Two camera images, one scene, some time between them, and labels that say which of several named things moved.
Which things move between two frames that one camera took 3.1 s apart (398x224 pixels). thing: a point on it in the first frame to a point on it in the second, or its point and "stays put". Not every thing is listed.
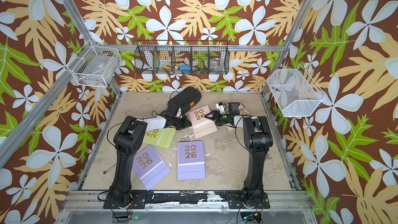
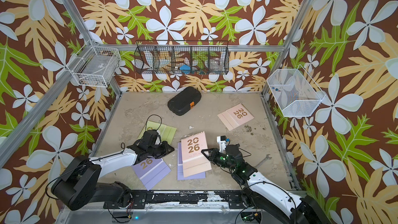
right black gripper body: x=222 y=119 to x=222 y=159
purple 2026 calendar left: x=149 y=167 stays put
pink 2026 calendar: x=201 y=125 to x=194 y=161
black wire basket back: x=182 y=57 stays put
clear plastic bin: x=296 y=94 stays put
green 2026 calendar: x=161 y=137 stays put
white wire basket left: x=95 y=65 stays put
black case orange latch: x=184 y=100 stays put
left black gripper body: x=180 y=123 to x=159 y=150
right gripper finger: x=213 y=112 to x=212 y=153
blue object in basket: x=185 y=69 stays put
